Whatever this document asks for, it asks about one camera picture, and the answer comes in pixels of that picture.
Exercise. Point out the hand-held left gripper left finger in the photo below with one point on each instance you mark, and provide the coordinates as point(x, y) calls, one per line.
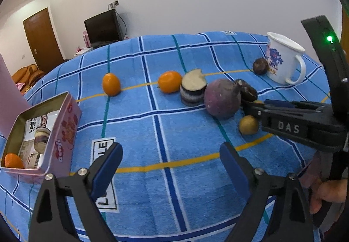
point(107, 168)

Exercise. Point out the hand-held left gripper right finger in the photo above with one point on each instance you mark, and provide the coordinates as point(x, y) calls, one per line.
point(231, 168)

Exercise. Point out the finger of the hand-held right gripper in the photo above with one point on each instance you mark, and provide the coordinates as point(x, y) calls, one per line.
point(280, 103)
point(255, 109)

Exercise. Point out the small yellow fruit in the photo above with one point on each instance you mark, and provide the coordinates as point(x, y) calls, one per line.
point(248, 125)

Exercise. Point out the dark brown fruit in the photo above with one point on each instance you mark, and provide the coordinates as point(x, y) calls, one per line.
point(245, 89)

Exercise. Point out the round purple radish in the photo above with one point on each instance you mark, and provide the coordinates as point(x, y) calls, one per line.
point(222, 98)

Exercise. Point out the dark purple passion fruit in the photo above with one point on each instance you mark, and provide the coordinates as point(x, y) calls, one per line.
point(259, 66)

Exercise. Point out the pink tin box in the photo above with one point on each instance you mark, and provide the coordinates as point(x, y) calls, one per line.
point(65, 132)

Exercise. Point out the cut purple vegetable chunk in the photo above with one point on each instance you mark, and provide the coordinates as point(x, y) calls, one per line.
point(192, 87)

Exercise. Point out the person's right hand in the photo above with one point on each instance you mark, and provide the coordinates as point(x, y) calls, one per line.
point(331, 192)

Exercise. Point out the white enamel mug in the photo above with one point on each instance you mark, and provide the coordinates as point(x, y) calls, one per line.
point(283, 56)

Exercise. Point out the blue plaid blanket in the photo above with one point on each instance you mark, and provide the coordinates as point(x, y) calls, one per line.
point(169, 132)

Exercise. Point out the oval orange kumquat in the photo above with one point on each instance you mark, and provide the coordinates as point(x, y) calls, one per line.
point(111, 84)

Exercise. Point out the orange mandarin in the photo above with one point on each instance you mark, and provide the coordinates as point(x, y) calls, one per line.
point(12, 161)
point(169, 81)

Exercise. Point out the pink electric kettle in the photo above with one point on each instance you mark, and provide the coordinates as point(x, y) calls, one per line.
point(11, 100)

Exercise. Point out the pink floral pillow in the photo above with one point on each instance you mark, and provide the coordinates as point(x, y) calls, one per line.
point(20, 85)

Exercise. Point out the brown leather sofa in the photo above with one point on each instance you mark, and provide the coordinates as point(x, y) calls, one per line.
point(30, 74)

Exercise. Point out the white tv stand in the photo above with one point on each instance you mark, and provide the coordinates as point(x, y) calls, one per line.
point(90, 46)

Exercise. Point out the black television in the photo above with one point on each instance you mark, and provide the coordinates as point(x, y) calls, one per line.
point(102, 26)

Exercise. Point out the brown wooden door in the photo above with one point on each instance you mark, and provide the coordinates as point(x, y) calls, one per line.
point(43, 40)

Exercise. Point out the wall socket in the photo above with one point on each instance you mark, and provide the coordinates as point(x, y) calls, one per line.
point(114, 4)

